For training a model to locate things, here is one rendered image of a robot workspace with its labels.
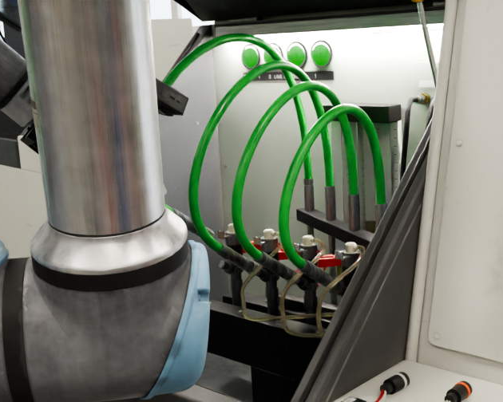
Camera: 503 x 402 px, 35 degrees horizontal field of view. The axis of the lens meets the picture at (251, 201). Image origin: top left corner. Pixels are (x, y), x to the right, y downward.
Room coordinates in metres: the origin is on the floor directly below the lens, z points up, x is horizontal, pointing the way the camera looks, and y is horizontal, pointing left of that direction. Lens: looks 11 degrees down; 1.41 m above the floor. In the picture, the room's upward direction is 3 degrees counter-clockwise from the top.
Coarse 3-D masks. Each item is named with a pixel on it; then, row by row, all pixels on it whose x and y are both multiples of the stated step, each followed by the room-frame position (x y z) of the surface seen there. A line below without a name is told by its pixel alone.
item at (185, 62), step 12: (228, 36) 1.30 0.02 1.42; (240, 36) 1.32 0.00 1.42; (252, 36) 1.34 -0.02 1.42; (204, 48) 1.26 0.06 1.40; (264, 48) 1.36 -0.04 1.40; (192, 60) 1.24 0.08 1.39; (276, 60) 1.38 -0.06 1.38; (180, 72) 1.22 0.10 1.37; (288, 72) 1.40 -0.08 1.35; (168, 84) 1.21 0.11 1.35; (288, 84) 1.41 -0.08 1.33; (300, 108) 1.42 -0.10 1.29; (300, 120) 1.42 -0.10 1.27; (300, 132) 1.43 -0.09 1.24; (312, 180) 1.43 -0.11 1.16
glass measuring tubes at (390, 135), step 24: (336, 120) 1.44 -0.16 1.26; (384, 120) 1.37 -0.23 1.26; (336, 144) 1.45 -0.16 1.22; (360, 144) 1.44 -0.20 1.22; (384, 144) 1.38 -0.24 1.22; (336, 168) 1.45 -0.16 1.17; (360, 168) 1.44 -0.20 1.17; (384, 168) 1.38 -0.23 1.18; (336, 192) 1.45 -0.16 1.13; (360, 192) 1.44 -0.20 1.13; (336, 216) 1.45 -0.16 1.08; (360, 216) 1.44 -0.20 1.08; (336, 240) 1.45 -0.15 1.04
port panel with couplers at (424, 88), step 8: (416, 64) 1.36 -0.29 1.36; (424, 64) 1.35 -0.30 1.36; (416, 72) 1.36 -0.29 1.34; (424, 72) 1.35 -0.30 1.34; (416, 80) 1.36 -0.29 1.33; (424, 80) 1.35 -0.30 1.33; (432, 80) 1.34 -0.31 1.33; (416, 88) 1.36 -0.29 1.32; (424, 88) 1.35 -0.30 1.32; (432, 88) 1.34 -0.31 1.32; (416, 96) 1.33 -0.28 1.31; (424, 96) 1.34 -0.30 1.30; (432, 96) 1.34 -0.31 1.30; (416, 104) 1.36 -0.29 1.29; (424, 104) 1.35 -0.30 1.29; (416, 112) 1.36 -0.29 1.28; (424, 112) 1.35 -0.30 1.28; (416, 120) 1.37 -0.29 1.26; (424, 120) 1.35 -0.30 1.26; (416, 128) 1.37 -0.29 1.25; (424, 128) 1.35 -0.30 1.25; (416, 136) 1.37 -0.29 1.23; (416, 144) 1.37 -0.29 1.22
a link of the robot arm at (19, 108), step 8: (24, 88) 1.08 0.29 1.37; (16, 96) 1.08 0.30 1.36; (24, 96) 1.08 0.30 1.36; (8, 104) 1.08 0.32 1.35; (16, 104) 1.08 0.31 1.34; (24, 104) 1.08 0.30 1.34; (8, 112) 1.09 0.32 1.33; (16, 112) 1.09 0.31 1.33; (24, 112) 1.09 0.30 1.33; (32, 112) 1.09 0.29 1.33; (16, 120) 1.10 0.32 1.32; (24, 120) 1.09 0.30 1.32; (32, 120) 1.10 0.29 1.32
